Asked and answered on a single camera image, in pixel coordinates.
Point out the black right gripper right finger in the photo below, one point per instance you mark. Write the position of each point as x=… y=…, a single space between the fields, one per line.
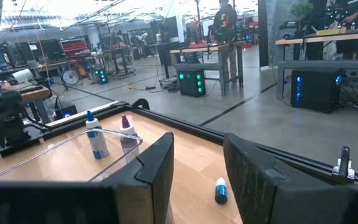
x=291 y=202

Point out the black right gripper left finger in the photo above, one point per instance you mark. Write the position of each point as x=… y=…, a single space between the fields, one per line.
x=73 y=205

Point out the blue food colouring bottle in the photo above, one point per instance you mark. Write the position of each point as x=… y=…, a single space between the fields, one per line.
x=97 y=143

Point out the small blue colouring bottle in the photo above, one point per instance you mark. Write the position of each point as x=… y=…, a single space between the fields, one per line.
x=221 y=193

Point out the violet food colouring bottle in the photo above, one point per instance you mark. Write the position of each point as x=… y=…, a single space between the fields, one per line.
x=128 y=137

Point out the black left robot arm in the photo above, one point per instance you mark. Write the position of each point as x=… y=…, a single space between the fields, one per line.
x=2 y=109

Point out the clear plastic container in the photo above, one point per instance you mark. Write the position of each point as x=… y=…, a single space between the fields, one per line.
x=57 y=165

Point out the black tower with purple light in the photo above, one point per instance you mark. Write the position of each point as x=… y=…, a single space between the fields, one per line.
x=65 y=110

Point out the wooden side table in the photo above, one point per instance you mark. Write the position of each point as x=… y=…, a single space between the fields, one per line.
x=34 y=93

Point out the white floor fan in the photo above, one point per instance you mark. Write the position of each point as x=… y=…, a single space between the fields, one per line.
x=71 y=77

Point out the small blue-lit computer tower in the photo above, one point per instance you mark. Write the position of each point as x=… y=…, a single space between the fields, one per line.
x=101 y=76

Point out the white paper roll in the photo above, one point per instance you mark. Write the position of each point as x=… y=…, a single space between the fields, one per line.
x=22 y=75

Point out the green-lit computer tower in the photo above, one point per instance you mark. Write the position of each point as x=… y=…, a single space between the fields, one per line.
x=192 y=82

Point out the wooden top metal workbench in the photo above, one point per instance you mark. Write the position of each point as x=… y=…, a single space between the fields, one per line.
x=322 y=37
x=222 y=62

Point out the red shelf rack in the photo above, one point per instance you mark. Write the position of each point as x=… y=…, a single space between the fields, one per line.
x=73 y=46

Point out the grey partition panel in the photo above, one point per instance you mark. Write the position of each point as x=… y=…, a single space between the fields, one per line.
x=278 y=28

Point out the yellow box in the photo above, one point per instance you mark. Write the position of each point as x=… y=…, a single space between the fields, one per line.
x=331 y=31

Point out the red bin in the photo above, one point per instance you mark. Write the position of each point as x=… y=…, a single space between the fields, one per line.
x=197 y=45

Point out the green potted plant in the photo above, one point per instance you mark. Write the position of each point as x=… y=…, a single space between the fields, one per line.
x=301 y=11

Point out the person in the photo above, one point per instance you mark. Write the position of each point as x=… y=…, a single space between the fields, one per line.
x=353 y=18
x=225 y=18

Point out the black frame clamp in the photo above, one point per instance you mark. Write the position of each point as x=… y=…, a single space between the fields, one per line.
x=343 y=168
x=140 y=104

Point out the black aluminium table frame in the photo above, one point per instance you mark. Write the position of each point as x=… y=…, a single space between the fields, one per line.
x=182 y=126

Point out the black partition post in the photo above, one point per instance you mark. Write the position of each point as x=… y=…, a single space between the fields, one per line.
x=263 y=31

